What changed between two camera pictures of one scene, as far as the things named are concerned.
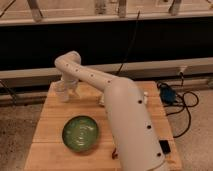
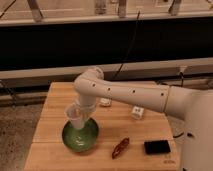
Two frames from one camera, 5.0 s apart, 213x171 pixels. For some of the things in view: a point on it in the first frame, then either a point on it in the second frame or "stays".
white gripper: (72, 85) → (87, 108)
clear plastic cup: (60, 92) → (72, 112)
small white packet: (102, 100) stays
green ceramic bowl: (80, 134) stays
